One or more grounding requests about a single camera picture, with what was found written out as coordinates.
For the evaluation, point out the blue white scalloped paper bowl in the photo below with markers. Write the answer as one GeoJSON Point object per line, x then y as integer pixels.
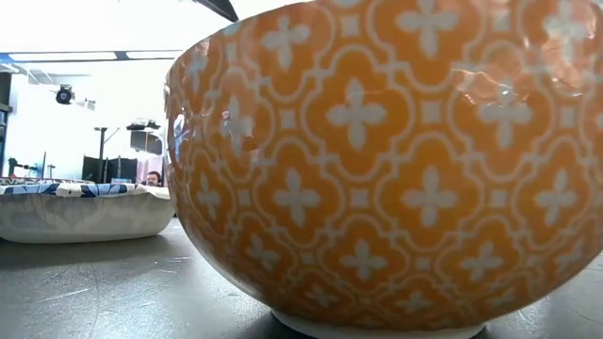
{"type": "Point", "coordinates": [85, 221]}

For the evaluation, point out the small computer monitor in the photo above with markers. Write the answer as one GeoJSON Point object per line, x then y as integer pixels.
{"type": "Point", "coordinates": [44, 165]}

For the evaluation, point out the red bowl grey patterned outside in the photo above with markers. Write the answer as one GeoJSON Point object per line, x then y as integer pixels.
{"type": "Point", "coordinates": [28, 181]}

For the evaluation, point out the black metal frame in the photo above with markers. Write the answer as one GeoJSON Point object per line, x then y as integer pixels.
{"type": "Point", "coordinates": [100, 155]}

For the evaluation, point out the person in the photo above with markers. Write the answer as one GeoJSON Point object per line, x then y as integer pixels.
{"type": "Point", "coordinates": [153, 179]}

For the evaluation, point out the black table mat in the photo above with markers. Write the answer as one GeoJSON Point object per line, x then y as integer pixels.
{"type": "Point", "coordinates": [118, 292]}

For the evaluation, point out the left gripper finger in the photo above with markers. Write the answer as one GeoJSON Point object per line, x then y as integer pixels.
{"type": "Point", "coordinates": [217, 4]}

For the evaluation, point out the orange bowl with blue inside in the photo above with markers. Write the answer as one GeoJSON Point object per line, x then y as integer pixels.
{"type": "Point", "coordinates": [377, 188]}

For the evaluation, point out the dark window frame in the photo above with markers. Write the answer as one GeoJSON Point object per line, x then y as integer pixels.
{"type": "Point", "coordinates": [4, 141]}

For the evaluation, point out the black partition panel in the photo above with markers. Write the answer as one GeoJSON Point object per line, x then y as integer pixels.
{"type": "Point", "coordinates": [108, 168]}

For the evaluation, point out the black ceiling camera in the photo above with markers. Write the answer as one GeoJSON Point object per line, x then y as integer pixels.
{"type": "Point", "coordinates": [64, 94]}

